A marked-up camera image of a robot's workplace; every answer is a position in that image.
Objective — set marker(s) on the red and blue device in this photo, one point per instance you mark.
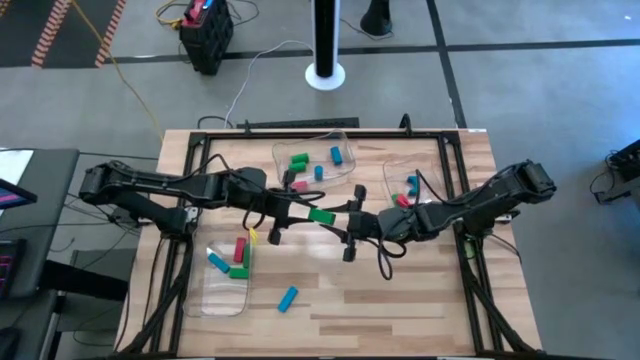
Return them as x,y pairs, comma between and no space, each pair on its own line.
195,12

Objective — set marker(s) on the black plastic crate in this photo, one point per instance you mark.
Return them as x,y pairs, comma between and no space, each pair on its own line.
207,45

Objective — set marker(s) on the green arch block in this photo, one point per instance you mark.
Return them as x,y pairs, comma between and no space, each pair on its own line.
394,199
322,216

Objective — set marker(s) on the green long block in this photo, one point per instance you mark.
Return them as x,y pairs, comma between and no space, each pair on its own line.
247,256

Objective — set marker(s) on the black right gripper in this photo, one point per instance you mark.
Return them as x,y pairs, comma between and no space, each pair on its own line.
385,225

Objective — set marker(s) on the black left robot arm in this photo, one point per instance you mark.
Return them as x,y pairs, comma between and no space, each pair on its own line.
160,182

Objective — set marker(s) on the light blue long block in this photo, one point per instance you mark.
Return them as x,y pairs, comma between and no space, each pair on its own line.
287,298

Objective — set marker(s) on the white paper sheet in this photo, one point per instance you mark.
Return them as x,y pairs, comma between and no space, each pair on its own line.
15,162

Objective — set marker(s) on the black orange striped mat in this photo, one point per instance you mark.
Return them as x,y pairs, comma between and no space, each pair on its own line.
15,30

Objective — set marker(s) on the green cylinder block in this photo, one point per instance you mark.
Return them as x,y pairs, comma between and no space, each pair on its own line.
300,158
297,167

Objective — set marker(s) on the green rectangular block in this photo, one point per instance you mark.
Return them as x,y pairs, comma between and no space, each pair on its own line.
238,273

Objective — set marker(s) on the green electronics module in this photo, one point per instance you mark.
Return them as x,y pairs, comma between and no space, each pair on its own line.
470,248

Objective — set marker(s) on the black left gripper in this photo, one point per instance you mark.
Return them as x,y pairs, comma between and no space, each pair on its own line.
265,197

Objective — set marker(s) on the small red block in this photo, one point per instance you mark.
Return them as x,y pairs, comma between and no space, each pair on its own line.
403,201

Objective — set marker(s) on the black power strip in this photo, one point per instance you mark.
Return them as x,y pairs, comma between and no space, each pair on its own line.
300,123

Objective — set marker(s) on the blue cylinder block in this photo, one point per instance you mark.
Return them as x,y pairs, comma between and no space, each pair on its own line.
335,155
318,173

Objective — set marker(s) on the black metal table frame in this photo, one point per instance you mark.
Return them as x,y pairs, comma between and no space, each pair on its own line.
325,135

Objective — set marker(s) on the black cone stand base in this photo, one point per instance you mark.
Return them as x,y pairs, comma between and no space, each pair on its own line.
376,20

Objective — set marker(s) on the red long block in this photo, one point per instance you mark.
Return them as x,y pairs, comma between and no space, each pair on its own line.
239,250

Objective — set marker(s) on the blue arch block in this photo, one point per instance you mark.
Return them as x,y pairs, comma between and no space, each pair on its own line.
414,186

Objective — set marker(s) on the clear plastic bin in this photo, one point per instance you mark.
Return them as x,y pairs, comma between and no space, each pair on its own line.
215,300
400,172
332,180

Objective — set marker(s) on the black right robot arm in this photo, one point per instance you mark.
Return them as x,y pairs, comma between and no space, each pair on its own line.
490,197

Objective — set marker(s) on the black side desk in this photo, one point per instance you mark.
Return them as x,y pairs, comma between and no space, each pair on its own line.
50,235

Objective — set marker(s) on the yellow tape tag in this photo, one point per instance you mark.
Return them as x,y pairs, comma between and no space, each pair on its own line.
252,235

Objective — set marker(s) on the tablet screen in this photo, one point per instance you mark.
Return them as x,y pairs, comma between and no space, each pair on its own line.
15,195

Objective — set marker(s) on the black pole white base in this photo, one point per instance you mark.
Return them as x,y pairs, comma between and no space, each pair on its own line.
325,40

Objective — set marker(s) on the black keypad device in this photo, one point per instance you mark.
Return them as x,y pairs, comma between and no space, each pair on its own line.
10,270

